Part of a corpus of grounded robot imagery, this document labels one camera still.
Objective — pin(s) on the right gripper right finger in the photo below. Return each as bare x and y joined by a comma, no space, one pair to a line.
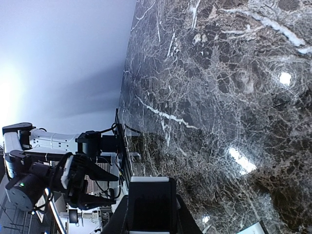
185,222

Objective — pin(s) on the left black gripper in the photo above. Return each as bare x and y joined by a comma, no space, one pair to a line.
68,178

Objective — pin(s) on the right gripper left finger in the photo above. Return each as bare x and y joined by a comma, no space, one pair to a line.
117,223

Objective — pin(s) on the white remote control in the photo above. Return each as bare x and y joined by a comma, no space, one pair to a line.
152,205

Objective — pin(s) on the white battery cover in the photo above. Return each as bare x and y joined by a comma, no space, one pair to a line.
257,228

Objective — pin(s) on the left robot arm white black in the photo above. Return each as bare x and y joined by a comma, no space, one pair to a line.
39,164

